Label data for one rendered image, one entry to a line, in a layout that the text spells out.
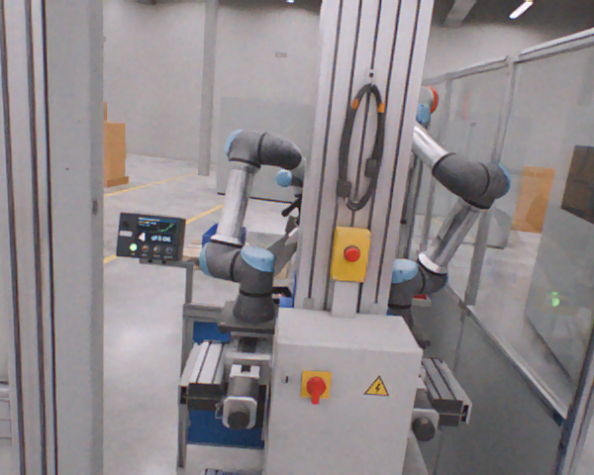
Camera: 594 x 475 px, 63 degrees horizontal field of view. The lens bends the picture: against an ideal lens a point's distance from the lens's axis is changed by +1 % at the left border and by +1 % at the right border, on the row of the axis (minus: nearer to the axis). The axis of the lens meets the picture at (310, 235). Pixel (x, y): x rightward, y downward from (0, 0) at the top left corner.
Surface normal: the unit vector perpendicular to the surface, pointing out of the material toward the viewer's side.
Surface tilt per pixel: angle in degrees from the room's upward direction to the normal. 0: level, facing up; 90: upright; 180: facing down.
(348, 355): 90
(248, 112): 90
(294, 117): 90
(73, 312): 90
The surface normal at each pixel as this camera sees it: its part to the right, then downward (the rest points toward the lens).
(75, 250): 0.02, 0.24
